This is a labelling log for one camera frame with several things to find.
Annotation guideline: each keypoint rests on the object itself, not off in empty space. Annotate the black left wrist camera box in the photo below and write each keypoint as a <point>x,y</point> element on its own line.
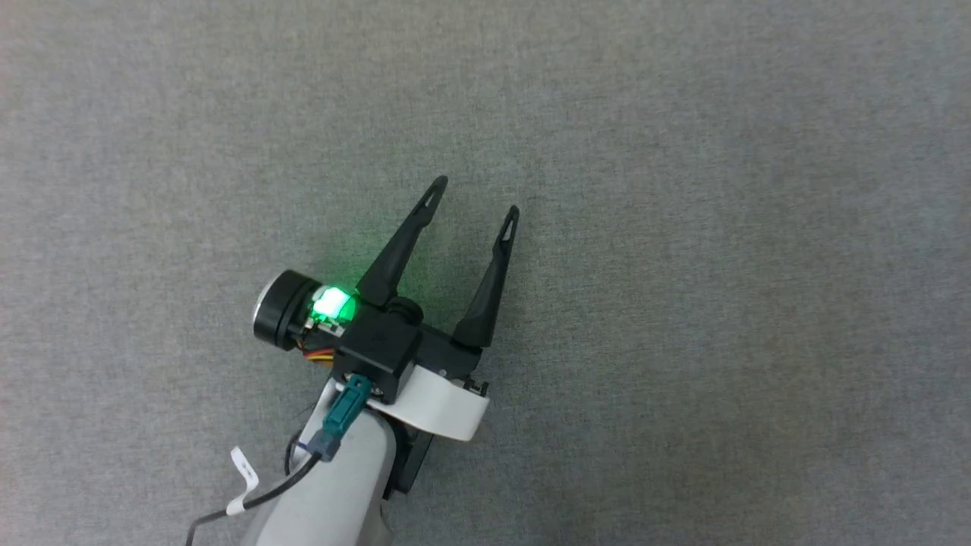
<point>379,345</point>

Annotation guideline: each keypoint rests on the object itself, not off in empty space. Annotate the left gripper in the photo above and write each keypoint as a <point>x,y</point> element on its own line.
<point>447,379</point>

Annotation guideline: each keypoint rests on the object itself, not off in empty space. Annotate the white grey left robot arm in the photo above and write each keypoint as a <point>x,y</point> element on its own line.
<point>341,500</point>

